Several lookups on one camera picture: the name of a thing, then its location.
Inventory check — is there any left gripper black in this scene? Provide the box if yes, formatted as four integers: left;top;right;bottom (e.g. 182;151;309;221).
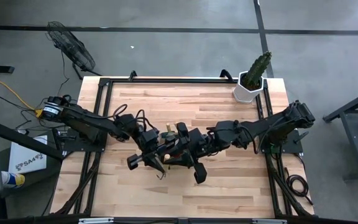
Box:
126;144;169;174

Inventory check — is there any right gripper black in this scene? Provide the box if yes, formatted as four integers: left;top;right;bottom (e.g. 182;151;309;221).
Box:
163;122;217;184

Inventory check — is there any white hexagonal plant pot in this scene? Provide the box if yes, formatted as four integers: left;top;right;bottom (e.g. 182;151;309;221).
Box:
232;70;265;105

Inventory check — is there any green cactus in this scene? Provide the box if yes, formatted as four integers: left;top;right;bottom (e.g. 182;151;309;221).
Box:
244;51;273;90

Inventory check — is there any white printed cardboard box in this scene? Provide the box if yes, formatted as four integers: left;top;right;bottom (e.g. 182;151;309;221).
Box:
7;134;48;175

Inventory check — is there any black metal stand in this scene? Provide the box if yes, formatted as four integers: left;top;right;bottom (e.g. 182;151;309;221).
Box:
0;114;67;220

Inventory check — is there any black floor fan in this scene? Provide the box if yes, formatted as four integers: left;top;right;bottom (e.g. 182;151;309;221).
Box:
45;21;102;80

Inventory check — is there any white yellow blue canister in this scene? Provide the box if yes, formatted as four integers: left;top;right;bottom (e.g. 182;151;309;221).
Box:
0;170;26;189

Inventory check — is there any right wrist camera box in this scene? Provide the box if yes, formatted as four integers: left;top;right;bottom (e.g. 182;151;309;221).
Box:
188;127;210;149

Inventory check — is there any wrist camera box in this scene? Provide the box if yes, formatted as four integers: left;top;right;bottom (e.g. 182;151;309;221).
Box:
140;128;160;147
188;127;210;149

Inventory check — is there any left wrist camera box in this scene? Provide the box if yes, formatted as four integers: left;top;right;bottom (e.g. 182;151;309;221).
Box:
140;128;160;147

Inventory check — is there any black aluminium table frame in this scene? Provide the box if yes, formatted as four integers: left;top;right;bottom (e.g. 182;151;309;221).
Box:
50;76;315;224

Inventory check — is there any silver frame bracket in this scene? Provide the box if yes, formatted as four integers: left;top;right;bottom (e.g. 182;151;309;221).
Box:
78;217;114;224
252;218;288;224

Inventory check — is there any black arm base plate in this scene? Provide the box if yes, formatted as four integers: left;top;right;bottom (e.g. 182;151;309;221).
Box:
54;129;107;153
258;129;304;155

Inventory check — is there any coiled black cable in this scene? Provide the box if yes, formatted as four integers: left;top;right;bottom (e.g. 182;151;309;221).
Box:
284;166;314;206

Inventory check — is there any yellow extension cable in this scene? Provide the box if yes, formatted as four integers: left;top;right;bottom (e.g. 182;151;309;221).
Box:
0;60;48;122

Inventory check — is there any black metal desk frame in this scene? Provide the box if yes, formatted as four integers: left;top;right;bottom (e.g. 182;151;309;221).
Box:
323;85;358;181

